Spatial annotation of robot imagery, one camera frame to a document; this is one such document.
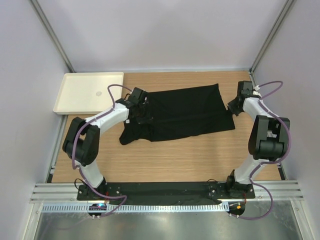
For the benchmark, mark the aluminium rail front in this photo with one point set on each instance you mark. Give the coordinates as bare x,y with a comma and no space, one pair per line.
67,192

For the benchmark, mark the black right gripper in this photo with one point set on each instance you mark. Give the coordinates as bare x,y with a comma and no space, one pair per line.
231,108

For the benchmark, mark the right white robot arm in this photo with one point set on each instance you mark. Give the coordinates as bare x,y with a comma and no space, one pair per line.
268,143

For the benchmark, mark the black tank top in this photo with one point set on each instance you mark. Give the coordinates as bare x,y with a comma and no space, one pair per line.
187,112

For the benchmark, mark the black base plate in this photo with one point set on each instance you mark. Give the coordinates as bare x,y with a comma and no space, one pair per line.
177,193

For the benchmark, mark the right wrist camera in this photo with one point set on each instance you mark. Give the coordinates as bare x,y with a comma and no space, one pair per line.
256,91

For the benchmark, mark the slotted cable duct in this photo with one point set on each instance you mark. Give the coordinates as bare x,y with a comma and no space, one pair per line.
100,208

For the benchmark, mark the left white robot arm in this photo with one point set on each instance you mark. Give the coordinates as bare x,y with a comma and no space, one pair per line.
82,140

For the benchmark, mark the white plastic tray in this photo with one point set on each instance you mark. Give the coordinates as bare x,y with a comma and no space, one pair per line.
87,93

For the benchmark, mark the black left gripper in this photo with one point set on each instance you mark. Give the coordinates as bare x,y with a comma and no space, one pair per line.
147,118

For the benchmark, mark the left aluminium frame post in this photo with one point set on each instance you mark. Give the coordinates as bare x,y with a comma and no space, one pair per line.
51,33

